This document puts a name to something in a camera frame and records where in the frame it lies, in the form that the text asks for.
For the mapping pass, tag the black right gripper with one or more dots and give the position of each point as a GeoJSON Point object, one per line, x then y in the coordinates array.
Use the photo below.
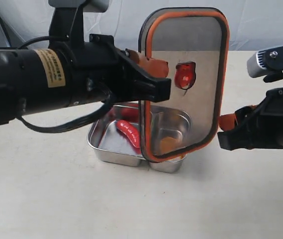
{"type": "Point", "coordinates": [251, 128]}

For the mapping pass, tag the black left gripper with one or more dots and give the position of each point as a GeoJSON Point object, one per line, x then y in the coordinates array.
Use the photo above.
{"type": "Point", "coordinates": [97, 69]}

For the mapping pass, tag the dark transparent lunch box lid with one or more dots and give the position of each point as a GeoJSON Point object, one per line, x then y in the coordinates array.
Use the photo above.
{"type": "Point", "coordinates": [188, 99]}

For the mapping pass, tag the red sausage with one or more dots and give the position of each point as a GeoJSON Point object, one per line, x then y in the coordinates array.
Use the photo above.
{"type": "Point", "coordinates": [129, 131]}

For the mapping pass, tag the yellow cheese wedge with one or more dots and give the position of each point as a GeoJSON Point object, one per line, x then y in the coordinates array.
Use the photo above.
{"type": "Point", "coordinates": [168, 144]}

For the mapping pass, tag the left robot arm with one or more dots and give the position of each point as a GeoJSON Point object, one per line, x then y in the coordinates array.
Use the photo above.
{"type": "Point", "coordinates": [34, 81]}

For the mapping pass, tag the stainless steel lunch box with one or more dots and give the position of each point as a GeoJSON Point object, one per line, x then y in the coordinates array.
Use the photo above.
{"type": "Point", "coordinates": [111, 145]}

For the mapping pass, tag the white backdrop curtain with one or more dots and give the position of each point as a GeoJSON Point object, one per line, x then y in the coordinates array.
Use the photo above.
{"type": "Point", "coordinates": [253, 24]}

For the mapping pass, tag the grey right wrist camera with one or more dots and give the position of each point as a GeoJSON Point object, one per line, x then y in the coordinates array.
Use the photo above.
{"type": "Point", "coordinates": [266, 61]}

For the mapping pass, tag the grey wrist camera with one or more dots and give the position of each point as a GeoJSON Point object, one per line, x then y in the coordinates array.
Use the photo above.
{"type": "Point", "coordinates": [67, 23]}
{"type": "Point", "coordinates": [266, 61]}

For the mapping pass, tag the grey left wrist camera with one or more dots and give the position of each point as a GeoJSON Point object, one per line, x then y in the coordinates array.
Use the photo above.
{"type": "Point", "coordinates": [67, 23]}

